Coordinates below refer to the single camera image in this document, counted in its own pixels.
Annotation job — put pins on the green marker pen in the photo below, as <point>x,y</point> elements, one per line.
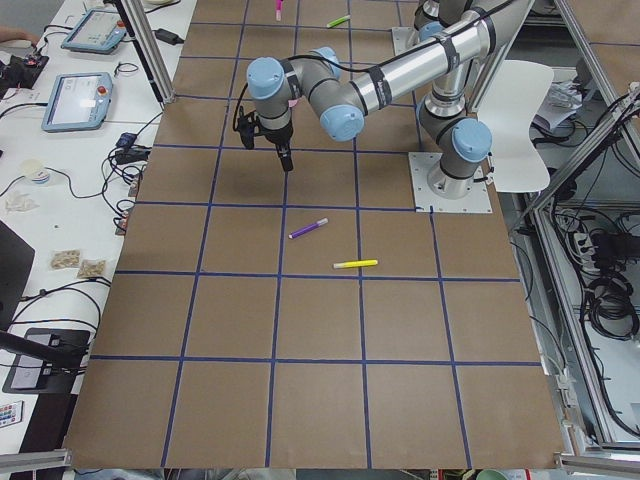
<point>339,21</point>

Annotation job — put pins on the black camera stand base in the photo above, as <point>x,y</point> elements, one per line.
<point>47,361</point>

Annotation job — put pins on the black power adapter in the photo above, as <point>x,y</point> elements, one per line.
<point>168,37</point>

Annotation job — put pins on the aluminium frame post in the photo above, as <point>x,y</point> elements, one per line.
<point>140,32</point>

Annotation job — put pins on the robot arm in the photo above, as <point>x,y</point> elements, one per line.
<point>427,20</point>
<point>464,31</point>

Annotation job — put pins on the pink marker pen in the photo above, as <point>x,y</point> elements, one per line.
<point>278,10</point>

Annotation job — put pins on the yellow marker pen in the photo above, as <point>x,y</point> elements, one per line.
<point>353,264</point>

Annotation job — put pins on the purple marker pen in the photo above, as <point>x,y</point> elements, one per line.
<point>308,228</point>

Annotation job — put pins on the blue teach pendant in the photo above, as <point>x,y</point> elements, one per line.
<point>99,31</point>
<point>78,102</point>

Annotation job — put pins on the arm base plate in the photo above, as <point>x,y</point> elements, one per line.
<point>404,39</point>
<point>434,192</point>

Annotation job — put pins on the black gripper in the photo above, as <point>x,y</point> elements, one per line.
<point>278,135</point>

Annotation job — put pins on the small remote control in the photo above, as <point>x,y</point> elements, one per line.
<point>11,413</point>

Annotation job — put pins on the far blue teach pendant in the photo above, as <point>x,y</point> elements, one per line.
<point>99,31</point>

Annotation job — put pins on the near blue teach pendant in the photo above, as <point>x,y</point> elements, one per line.
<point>78,102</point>

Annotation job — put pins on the white plastic chair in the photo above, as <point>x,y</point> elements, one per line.
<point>508,109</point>

